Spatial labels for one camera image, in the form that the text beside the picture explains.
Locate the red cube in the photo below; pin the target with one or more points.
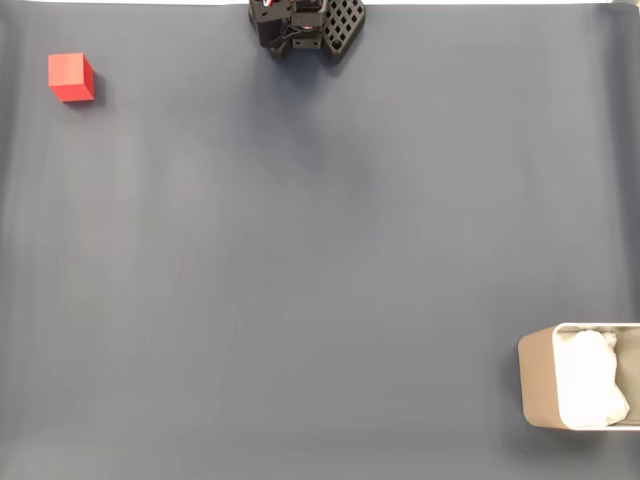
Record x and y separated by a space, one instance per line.
70 75

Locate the beige metal box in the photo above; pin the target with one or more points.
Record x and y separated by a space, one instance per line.
536 380

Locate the white crumpled cloth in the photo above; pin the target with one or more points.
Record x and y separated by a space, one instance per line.
590 380

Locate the dark blue table mat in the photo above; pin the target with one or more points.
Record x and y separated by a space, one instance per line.
300 250

